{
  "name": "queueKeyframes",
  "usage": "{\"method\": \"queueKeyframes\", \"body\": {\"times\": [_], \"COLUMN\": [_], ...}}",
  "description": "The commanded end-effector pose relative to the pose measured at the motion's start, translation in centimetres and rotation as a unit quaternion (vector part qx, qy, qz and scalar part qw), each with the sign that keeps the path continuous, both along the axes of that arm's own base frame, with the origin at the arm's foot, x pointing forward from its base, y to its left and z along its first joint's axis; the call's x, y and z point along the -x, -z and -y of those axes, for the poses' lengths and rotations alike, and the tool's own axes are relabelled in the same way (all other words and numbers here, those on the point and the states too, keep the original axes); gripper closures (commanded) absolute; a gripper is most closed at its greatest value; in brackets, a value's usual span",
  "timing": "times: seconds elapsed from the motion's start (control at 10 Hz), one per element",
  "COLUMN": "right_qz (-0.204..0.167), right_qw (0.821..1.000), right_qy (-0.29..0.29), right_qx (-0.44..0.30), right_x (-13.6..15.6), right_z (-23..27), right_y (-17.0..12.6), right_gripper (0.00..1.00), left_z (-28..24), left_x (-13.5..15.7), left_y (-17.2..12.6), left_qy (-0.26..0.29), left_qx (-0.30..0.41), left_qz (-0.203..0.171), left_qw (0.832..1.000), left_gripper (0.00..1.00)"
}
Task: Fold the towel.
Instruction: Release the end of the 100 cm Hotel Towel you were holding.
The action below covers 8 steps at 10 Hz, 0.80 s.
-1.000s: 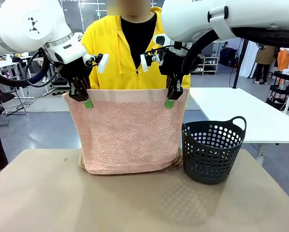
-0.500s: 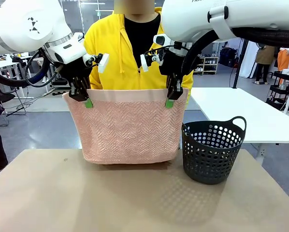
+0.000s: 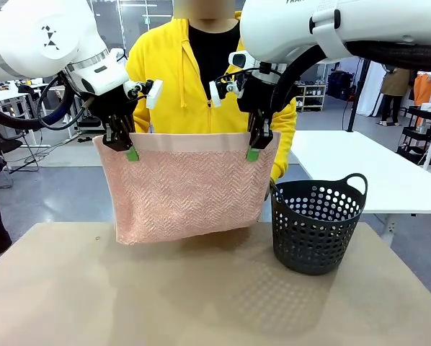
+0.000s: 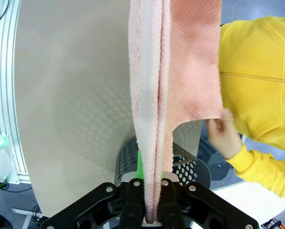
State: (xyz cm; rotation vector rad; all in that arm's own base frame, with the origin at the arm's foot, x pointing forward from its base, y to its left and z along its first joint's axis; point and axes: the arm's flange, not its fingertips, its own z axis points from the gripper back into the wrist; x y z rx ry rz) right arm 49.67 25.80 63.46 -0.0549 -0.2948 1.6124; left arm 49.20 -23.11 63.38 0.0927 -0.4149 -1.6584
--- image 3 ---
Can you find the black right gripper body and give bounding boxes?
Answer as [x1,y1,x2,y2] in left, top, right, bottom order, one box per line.
[236,74,279,116]

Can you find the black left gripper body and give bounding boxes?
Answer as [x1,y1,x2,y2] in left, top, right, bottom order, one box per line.
[91,84,140,120]

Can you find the pink terry towel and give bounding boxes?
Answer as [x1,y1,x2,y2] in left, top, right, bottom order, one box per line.
[92,131,282,247]

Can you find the black perforated plastic basket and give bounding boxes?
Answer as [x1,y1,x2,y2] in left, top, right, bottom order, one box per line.
[269,172,369,277]

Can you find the person's left hand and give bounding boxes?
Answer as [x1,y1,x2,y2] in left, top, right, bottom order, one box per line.
[264,177,282,201]

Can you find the white shoe shelf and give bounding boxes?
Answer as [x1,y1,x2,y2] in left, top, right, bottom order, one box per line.
[294,82,328,112]

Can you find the person in yellow hoodie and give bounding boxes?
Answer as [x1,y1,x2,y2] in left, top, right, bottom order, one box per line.
[125,0,298,183]

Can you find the black bags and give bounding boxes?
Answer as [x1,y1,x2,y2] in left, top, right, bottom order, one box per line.
[329,70,357,100]

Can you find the black pole stand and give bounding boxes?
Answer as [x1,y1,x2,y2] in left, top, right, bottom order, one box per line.
[341,59,363,133]

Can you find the white table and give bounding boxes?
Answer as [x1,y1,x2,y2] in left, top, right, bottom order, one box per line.
[290,129,431,246]

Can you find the white desk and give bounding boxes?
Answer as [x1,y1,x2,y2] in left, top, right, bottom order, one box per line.
[0,84,72,148]

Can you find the black office chair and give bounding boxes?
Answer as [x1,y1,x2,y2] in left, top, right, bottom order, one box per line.
[0,122,40,189]

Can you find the standing person in brown coat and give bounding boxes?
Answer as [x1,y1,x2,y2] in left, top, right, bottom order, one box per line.
[376,64,412,127]

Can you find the black utility cart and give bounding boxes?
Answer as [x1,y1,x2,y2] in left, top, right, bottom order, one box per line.
[397,104,431,165]

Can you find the orange hanging garment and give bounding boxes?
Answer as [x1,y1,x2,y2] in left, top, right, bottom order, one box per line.
[413,71,431,118]

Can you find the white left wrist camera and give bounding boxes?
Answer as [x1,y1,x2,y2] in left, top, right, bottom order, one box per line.
[123,79,164,110]

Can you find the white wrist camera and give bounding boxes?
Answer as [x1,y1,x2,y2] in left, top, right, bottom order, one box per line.
[208,74,245,108]
[123,79,164,110]

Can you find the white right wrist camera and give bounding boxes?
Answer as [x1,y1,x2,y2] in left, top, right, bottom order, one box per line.
[208,74,245,108]

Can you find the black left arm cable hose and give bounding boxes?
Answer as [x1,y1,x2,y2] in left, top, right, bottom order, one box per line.
[0,70,94,133]

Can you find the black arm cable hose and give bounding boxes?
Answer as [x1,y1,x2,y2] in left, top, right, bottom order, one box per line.
[269,39,431,113]
[0,70,94,133]

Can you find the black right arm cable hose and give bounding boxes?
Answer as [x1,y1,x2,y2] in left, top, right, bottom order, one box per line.
[269,39,431,113]

